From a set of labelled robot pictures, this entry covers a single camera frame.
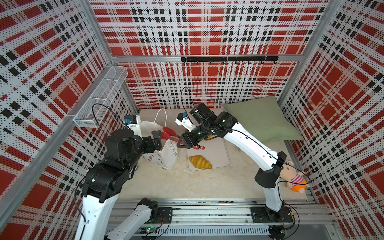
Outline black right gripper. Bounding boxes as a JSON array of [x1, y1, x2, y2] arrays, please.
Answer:
[[177, 121, 213, 148]]

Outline red silicone metal tongs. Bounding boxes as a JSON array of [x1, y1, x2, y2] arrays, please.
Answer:
[[162, 127, 205, 150]]

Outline striped croissant bread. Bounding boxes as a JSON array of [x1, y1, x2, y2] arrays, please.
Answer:
[[189, 155, 212, 169]]

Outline white paper gift bag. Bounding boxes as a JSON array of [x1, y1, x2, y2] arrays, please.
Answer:
[[139, 109, 179, 172]]

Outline beige plastic tray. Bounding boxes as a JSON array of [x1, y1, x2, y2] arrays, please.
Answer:
[[187, 138, 230, 172]]

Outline green cushion pillow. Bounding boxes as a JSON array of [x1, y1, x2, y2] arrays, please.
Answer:
[[224, 96, 303, 144]]

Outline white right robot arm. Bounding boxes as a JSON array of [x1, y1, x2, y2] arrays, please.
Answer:
[[175, 103, 287, 222]]

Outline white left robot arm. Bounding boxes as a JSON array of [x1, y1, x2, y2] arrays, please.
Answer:
[[75, 128, 162, 240]]

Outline green circuit board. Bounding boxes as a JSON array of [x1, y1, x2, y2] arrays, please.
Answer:
[[140, 227, 158, 235]]

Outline small plush doll toy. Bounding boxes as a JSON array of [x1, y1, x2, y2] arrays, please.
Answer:
[[280, 161, 309, 193]]

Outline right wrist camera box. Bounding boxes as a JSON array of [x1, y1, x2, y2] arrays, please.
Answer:
[[175, 112, 196, 132]]

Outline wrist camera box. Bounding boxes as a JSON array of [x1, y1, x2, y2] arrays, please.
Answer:
[[175, 112, 196, 132], [124, 115, 142, 137]]

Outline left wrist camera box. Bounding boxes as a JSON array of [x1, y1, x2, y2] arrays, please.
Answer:
[[124, 115, 142, 137]]

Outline white wire mesh basket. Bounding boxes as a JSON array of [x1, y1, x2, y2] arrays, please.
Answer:
[[74, 66, 128, 129]]

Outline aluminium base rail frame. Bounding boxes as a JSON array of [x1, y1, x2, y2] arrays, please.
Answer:
[[133, 199, 343, 240]]

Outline black wall hook rail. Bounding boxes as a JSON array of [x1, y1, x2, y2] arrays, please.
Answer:
[[181, 56, 279, 64]]

